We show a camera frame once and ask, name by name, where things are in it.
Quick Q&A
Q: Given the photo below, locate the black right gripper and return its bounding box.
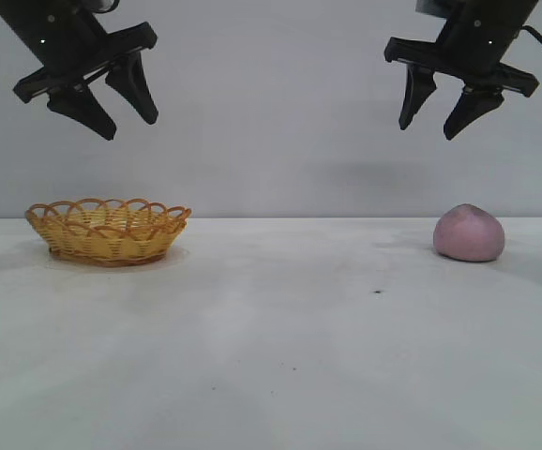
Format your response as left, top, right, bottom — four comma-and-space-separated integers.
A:
384, 0, 541, 142

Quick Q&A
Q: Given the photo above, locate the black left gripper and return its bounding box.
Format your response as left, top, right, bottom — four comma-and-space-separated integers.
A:
0, 0, 160, 142

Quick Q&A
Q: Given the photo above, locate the pink peach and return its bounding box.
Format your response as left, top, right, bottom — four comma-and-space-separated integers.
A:
432, 202, 506, 263

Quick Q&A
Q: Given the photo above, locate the yellow woven wicker basket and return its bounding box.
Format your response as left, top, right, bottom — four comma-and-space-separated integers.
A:
24, 197, 192, 268

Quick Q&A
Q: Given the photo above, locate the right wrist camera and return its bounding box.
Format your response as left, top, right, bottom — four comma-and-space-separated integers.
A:
415, 0, 456, 18

